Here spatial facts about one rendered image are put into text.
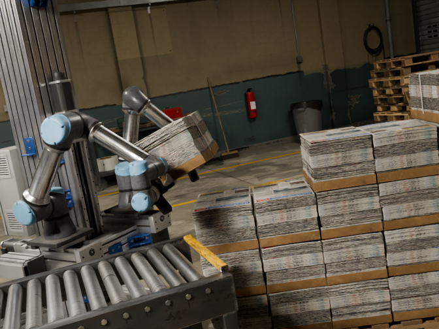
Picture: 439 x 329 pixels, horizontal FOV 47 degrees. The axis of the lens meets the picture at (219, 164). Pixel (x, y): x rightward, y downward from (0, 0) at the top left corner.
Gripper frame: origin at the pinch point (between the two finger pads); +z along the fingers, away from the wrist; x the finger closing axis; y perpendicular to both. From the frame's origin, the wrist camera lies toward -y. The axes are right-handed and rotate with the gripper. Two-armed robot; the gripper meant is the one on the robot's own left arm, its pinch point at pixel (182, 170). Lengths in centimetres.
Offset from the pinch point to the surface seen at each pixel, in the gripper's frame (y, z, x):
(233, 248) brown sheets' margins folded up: -42, 26, 10
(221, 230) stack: -31.7, 27.1, 9.3
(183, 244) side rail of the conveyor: -22, 60, 1
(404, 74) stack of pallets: -82, -586, 225
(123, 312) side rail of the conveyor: -20, 120, -4
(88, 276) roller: -10, 91, -24
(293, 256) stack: -59, 24, 32
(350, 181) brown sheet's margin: -41, 21, 72
